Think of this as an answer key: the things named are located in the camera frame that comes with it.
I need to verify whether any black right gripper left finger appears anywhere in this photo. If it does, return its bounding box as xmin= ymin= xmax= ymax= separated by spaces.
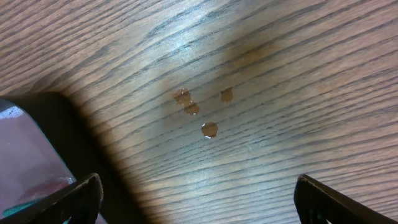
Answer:
xmin=1 ymin=173 xmax=103 ymax=224

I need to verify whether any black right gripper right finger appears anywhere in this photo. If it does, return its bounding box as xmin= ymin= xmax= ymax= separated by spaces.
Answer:
xmin=294 ymin=174 xmax=397 ymax=224

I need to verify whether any black water tray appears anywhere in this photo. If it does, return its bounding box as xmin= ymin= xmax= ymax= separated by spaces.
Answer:
xmin=1 ymin=92 xmax=149 ymax=223

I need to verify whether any green orange sponge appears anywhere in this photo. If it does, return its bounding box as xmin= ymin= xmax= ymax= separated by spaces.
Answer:
xmin=1 ymin=199 xmax=73 ymax=224

